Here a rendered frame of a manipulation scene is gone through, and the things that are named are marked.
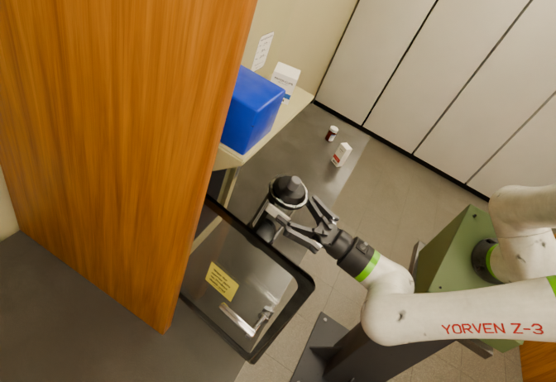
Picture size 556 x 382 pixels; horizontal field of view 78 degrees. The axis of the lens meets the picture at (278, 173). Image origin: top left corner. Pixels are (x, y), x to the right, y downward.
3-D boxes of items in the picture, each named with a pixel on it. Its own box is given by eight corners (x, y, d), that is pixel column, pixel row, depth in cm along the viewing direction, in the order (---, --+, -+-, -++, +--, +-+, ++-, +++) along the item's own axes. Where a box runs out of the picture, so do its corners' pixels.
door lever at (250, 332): (232, 293, 73) (235, 288, 71) (266, 324, 70) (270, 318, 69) (215, 312, 69) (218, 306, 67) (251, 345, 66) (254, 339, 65)
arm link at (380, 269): (396, 297, 94) (424, 273, 88) (392, 329, 83) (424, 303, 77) (355, 265, 96) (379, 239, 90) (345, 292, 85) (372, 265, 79)
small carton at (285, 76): (265, 96, 71) (274, 70, 67) (270, 86, 75) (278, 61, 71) (287, 105, 71) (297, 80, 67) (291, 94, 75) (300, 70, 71)
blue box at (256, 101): (192, 126, 56) (202, 78, 51) (226, 105, 64) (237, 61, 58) (242, 156, 55) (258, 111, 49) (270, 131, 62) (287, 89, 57)
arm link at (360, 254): (347, 284, 89) (358, 260, 95) (371, 265, 81) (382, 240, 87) (328, 269, 90) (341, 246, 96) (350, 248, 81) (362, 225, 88)
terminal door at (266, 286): (166, 282, 90) (188, 178, 64) (255, 364, 83) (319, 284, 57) (164, 284, 89) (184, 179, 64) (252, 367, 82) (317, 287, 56)
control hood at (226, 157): (177, 169, 62) (184, 126, 56) (261, 107, 86) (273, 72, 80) (229, 202, 60) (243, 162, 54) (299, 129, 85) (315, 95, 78)
